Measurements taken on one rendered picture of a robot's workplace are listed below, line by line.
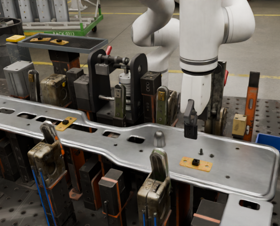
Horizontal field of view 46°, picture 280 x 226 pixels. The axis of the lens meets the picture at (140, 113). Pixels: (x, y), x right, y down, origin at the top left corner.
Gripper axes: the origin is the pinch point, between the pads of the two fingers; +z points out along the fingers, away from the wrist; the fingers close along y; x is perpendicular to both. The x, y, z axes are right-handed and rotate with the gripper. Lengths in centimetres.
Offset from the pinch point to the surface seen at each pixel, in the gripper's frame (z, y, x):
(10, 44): -2, -35, -96
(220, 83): -3.1, -19.5, 1.3
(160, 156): 1.5, 13.1, -4.3
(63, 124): 12.1, -4.3, -46.7
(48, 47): -4, -32, -71
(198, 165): 12.0, 0.6, 1.0
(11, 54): 3, -35, -97
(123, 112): 11.3, -17.0, -30.7
